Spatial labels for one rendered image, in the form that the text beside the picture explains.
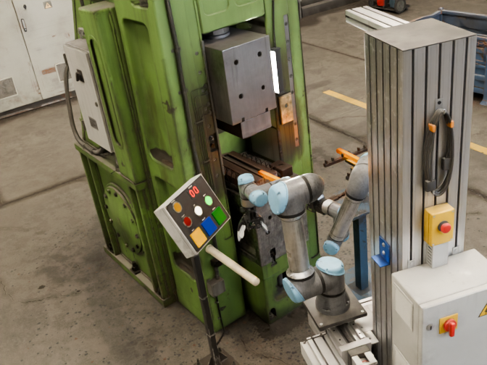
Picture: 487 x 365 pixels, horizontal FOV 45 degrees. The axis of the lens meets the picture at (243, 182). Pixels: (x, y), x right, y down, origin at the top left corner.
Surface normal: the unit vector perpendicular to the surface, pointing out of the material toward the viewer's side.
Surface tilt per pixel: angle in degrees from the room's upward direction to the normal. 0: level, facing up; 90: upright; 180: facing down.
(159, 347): 0
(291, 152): 90
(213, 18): 90
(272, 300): 90
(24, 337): 0
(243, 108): 90
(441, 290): 0
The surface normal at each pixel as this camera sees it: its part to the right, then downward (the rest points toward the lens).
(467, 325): 0.28, 0.43
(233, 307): 0.60, 0.32
